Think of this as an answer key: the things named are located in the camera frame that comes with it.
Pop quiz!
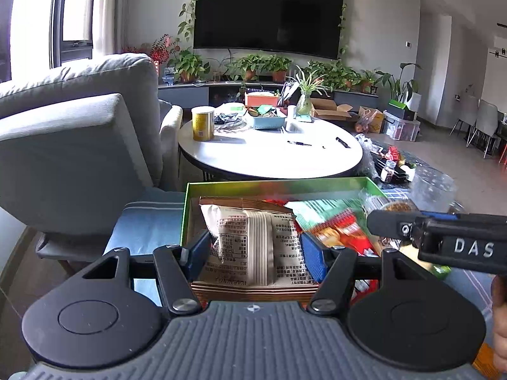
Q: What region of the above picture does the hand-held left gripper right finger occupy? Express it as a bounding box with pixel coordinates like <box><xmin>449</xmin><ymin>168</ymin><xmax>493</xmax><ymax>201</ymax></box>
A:
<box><xmin>300</xmin><ymin>232</ymin><xmax>425</xmax><ymax>316</ymax></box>

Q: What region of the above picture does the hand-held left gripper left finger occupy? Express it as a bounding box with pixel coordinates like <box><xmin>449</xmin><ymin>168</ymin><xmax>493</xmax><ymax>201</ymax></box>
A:
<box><xmin>81</xmin><ymin>230</ymin><xmax>211</xmax><ymax>316</ymax></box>

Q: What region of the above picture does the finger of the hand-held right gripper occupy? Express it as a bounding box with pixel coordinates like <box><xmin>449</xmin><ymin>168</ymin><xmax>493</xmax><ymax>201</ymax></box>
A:
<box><xmin>420</xmin><ymin>211</ymin><xmax>463</xmax><ymax>222</ymax></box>
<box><xmin>366</xmin><ymin>210</ymin><xmax>427</xmax><ymax>243</ymax></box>

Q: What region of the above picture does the dark clear seed snack packet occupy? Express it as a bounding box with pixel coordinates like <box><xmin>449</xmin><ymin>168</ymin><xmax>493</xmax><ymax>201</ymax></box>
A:
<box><xmin>358</xmin><ymin>188</ymin><xmax>419</xmax><ymax>254</ymax></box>

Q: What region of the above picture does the yellow and red snack packet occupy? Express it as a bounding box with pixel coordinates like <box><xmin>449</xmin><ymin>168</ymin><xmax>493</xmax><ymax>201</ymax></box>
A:
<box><xmin>309</xmin><ymin>210</ymin><xmax>382</xmax><ymax>259</ymax></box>

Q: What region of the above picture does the green snack packet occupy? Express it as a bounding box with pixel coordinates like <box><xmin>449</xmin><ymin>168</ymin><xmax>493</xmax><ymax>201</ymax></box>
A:
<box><xmin>285</xmin><ymin>199</ymin><xmax>367</xmax><ymax>232</ymax></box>

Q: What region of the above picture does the green cardboard box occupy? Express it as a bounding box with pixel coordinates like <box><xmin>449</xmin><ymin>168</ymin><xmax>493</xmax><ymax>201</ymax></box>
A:
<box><xmin>180</xmin><ymin>177</ymin><xmax>392</xmax><ymax>305</ymax></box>

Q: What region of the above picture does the beige striped snack packet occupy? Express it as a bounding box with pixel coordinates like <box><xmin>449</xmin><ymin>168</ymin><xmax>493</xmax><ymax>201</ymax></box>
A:
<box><xmin>190</xmin><ymin>197</ymin><xmax>323</xmax><ymax>304</ymax></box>

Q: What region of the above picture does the person's right hand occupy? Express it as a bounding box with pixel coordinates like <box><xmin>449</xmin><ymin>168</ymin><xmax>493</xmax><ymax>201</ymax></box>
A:
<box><xmin>491</xmin><ymin>275</ymin><xmax>507</xmax><ymax>365</ymax></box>

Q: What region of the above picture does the blue plaid blanket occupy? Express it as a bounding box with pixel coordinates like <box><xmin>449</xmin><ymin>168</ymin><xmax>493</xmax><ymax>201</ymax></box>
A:
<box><xmin>104</xmin><ymin>188</ymin><xmax>497</xmax><ymax>369</ymax></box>

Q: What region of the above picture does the clear plastic bag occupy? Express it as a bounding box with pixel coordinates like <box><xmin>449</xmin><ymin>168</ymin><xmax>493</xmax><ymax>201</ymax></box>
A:
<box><xmin>354</xmin><ymin>132</ymin><xmax>384</xmax><ymax>180</ymax></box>

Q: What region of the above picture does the clear storage box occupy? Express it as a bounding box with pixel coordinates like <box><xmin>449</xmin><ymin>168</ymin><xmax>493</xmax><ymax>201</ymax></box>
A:
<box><xmin>382</xmin><ymin>110</ymin><xmax>421</xmax><ymax>143</ymax></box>

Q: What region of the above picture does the grey dining chair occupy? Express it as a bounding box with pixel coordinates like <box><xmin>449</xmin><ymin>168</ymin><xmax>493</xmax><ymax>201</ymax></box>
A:
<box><xmin>449</xmin><ymin>94</ymin><xmax>480</xmax><ymax>137</ymax></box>
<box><xmin>467</xmin><ymin>99</ymin><xmax>500</xmax><ymax>160</ymax></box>

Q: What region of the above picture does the small cardboard box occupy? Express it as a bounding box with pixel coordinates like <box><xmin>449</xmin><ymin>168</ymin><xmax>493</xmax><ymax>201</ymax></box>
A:
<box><xmin>356</xmin><ymin>105</ymin><xmax>386</xmax><ymax>134</ymax></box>

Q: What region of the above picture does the round white table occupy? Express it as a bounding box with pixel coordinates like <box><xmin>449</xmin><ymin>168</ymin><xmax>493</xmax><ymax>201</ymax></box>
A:
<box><xmin>177</xmin><ymin>116</ymin><xmax>363</xmax><ymax>181</ymax></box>

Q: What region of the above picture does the yellow can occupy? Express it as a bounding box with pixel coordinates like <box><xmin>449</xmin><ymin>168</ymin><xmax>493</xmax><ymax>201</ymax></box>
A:
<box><xmin>192</xmin><ymin>107</ymin><xmax>215</xmax><ymax>142</ymax></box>

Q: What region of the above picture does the open cardboard box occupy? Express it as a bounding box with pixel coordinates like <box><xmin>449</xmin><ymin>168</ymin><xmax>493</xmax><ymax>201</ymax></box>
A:
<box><xmin>310</xmin><ymin>97</ymin><xmax>354</xmax><ymax>122</ymax></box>

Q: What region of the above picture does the tall plant in white pot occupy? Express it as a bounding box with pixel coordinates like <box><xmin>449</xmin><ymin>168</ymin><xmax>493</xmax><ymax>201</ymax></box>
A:
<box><xmin>375</xmin><ymin>62</ymin><xmax>423</xmax><ymax>112</ymax></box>

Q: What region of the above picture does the light blue basket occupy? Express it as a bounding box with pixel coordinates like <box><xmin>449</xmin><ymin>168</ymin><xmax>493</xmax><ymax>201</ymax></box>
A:
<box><xmin>245</xmin><ymin>107</ymin><xmax>287</xmax><ymax>130</ymax></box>

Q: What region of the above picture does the potted green plant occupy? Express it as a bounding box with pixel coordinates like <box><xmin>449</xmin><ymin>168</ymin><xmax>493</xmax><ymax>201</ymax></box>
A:
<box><xmin>357</xmin><ymin>69</ymin><xmax>382</xmax><ymax>94</ymax></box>
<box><xmin>261</xmin><ymin>54</ymin><xmax>292</xmax><ymax>84</ymax></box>
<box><xmin>170</xmin><ymin>48</ymin><xmax>211</xmax><ymax>84</ymax></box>
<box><xmin>233</xmin><ymin>53</ymin><xmax>263</xmax><ymax>82</ymax></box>
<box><xmin>308</xmin><ymin>60</ymin><xmax>358</xmax><ymax>90</ymax></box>

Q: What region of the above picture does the spider plant in glass vase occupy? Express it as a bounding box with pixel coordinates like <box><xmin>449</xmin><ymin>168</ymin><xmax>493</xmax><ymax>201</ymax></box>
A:
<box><xmin>286</xmin><ymin>66</ymin><xmax>332</xmax><ymax>118</ymax></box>

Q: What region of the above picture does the grey television cabinet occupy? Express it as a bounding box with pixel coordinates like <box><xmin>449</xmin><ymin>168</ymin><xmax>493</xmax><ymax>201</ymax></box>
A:
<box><xmin>157</xmin><ymin>81</ymin><xmax>382</xmax><ymax>108</ymax></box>

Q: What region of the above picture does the orange box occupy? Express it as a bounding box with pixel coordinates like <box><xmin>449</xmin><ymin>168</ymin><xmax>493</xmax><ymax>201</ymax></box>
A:
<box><xmin>244</xmin><ymin>91</ymin><xmax>279</xmax><ymax>108</ymax></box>

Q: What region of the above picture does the grey sofa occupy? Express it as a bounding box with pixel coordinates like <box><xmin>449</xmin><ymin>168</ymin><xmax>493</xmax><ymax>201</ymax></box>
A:
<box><xmin>0</xmin><ymin>53</ymin><xmax>183</xmax><ymax>278</ymax></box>

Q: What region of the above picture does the red flower plant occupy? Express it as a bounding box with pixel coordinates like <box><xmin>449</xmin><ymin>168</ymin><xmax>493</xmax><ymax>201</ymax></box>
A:
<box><xmin>122</xmin><ymin>34</ymin><xmax>181</xmax><ymax>77</ymax></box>

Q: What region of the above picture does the black television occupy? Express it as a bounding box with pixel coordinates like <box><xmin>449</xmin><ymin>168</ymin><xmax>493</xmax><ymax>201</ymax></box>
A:
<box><xmin>193</xmin><ymin>0</ymin><xmax>345</xmax><ymax>60</ymax></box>

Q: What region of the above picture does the window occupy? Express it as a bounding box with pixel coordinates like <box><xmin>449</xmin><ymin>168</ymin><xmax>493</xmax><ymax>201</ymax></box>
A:
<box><xmin>48</xmin><ymin>0</ymin><xmax>99</xmax><ymax>69</ymax></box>

